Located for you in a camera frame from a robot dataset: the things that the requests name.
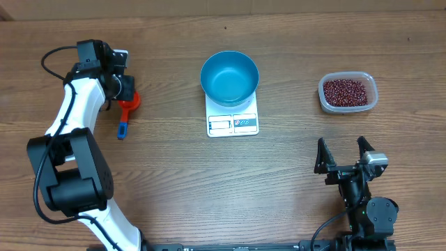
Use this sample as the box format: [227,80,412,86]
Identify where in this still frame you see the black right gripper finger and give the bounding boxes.
[314,138,337,174]
[357,136,375,161]

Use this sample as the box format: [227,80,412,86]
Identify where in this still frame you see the orange measuring scoop blue handle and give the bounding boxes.
[117,91,141,140]

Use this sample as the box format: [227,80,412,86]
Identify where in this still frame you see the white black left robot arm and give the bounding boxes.
[26,39,151,250]

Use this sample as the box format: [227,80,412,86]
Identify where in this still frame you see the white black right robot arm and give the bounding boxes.
[309,136,399,250]

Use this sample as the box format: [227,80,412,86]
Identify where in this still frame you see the white digital kitchen scale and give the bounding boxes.
[206,93,259,138]

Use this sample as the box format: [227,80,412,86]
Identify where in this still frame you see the blue plastic bowl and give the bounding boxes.
[199,50,260,107]

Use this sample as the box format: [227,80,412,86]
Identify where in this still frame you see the clear plastic bean container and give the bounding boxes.
[318,71,378,114]

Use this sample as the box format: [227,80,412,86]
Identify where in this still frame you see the red adzuki beans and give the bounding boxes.
[323,79,368,107]

